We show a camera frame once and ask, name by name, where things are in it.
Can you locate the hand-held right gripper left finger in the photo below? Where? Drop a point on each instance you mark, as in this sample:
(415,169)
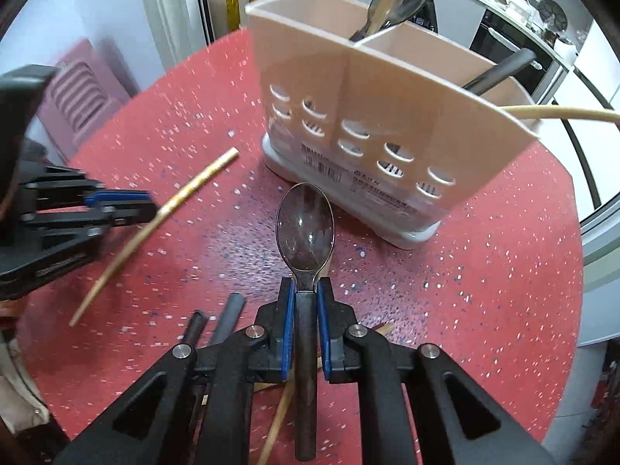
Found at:
(289,329)

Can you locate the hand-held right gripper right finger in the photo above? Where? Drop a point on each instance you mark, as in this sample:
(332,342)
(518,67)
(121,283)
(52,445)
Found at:
(323,334)

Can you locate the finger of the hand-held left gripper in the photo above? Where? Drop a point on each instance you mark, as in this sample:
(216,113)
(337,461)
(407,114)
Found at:
(116,198)
(63,240)

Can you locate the wooden chopstick with patterned end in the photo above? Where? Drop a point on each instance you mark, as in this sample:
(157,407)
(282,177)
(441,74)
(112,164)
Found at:
(203,179)

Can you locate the beige plastic utensil holder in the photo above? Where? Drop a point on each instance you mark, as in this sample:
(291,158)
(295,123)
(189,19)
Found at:
(387,106)

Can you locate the pink plastic stool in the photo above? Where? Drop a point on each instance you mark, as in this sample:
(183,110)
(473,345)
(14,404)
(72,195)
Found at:
(82,97)

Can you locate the yellow oil bottle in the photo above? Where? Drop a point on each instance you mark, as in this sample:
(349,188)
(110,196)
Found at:
(233,2)

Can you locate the built-in black oven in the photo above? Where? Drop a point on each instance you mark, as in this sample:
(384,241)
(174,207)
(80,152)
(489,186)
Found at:
(508,43)

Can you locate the white refrigerator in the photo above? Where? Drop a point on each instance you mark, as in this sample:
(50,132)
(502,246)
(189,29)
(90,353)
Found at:
(600,92)

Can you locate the round dark wall trivet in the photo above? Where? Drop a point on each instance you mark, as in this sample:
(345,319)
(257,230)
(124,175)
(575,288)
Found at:
(552,9)

